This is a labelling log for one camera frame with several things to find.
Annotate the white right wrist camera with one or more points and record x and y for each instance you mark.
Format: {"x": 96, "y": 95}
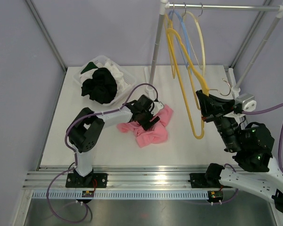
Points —
{"x": 243, "y": 103}

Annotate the metal clothes rack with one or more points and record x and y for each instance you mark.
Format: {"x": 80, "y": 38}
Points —
{"x": 234, "y": 86}

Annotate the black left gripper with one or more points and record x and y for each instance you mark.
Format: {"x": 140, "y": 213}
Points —
{"x": 145, "y": 124}

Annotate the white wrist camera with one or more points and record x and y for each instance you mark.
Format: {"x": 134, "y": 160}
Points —
{"x": 157, "y": 106}
{"x": 243, "y": 103}

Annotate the green and white t shirt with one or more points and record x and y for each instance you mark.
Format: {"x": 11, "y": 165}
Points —
{"x": 89, "y": 67}

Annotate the white plastic perforated basket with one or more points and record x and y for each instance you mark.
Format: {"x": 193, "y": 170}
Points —
{"x": 130, "y": 79}

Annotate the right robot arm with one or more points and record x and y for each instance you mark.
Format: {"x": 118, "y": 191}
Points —
{"x": 251, "y": 145}

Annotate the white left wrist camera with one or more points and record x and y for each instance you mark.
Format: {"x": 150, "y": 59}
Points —
{"x": 157, "y": 106}

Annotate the cream hanger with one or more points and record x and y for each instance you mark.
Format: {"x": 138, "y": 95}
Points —
{"x": 200, "y": 61}

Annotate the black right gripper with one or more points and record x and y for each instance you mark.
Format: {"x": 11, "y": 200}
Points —
{"x": 212, "y": 106}

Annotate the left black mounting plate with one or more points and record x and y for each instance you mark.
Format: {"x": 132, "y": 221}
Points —
{"x": 95, "y": 180}

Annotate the black mounting plate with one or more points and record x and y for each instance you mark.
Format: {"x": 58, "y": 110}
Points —
{"x": 95, "y": 180}
{"x": 199, "y": 180}

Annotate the blue hanger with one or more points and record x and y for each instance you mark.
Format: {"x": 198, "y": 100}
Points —
{"x": 170, "y": 15}

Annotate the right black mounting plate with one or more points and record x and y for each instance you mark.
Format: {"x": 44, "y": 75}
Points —
{"x": 199, "y": 180}

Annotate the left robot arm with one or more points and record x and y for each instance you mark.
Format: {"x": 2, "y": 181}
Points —
{"x": 84, "y": 132}

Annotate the white slotted cable duct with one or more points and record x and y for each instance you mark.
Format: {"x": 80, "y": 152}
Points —
{"x": 121, "y": 195}

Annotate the black t shirt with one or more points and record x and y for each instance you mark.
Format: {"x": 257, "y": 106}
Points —
{"x": 102, "y": 87}

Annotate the yellow hanger with metal hook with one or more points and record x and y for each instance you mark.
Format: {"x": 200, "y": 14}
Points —
{"x": 170, "y": 43}

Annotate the pink t shirt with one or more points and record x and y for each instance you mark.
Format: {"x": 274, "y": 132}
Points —
{"x": 155, "y": 135}

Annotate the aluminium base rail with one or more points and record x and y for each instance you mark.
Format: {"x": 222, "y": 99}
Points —
{"x": 124, "y": 178}

